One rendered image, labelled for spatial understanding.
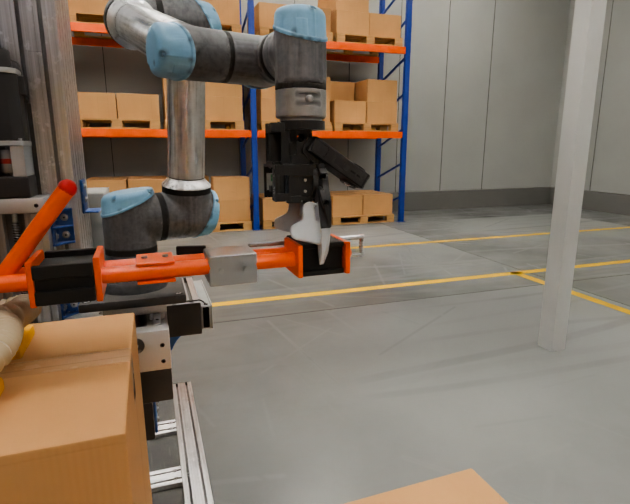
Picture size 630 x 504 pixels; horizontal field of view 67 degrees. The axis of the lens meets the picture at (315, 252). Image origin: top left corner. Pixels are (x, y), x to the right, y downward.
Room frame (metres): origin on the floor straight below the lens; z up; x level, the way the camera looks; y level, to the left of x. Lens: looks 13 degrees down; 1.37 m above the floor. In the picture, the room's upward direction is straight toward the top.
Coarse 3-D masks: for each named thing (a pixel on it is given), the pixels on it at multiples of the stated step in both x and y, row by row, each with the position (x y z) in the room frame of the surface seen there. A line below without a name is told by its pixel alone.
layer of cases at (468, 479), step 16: (432, 480) 1.05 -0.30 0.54; (448, 480) 1.05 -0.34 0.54; (464, 480) 1.05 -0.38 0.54; (480, 480) 1.05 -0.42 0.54; (384, 496) 0.99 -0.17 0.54; (400, 496) 0.99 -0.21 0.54; (416, 496) 0.99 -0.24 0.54; (432, 496) 0.99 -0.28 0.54; (448, 496) 0.99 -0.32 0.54; (464, 496) 0.99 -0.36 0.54; (480, 496) 0.99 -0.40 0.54; (496, 496) 0.99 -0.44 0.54
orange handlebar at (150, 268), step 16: (144, 256) 0.65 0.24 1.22; (160, 256) 0.66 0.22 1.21; (176, 256) 0.68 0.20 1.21; (192, 256) 0.68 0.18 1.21; (272, 256) 0.68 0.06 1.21; (288, 256) 0.69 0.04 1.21; (112, 272) 0.61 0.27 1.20; (128, 272) 0.61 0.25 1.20; (144, 272) 0.62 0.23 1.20; (160, 272) 0.63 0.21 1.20; (176, 272) 0.63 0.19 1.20; (192, 272) 0.64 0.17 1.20; (208, 272) 0.65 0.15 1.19; (0, 288) 0.56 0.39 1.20; (16, 288) 0.57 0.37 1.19
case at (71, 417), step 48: (48, 336) 0.71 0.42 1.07; (96, 336) 0.71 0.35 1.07; (48, 384) 0.56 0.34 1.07; (96, 384) 0.55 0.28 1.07; (0, 432) 0.45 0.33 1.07; (48, 432) 0.45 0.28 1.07; (96, 432) 0.45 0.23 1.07; (144, 432) 0.78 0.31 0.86; (0, 480) 0.41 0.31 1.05; (48, 480) 0.42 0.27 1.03; (96, 480) 0.44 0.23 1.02; (144, 480) 0.66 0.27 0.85
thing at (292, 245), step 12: (288, 240) 0.73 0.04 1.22; (336, 240) 0.72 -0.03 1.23; (300, 252) 0.68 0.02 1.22; (312, 252) 0.70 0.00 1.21; (336, 252) 0.71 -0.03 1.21; (348, 252) 0.71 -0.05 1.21; (300, 264) 0.68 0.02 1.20; (312, 264) 0.70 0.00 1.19; (324, 264) 0.71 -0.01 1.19; (336, 264) 0.71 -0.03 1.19; (348, 264) 0.71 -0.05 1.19; (300, 276) 0.68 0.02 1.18
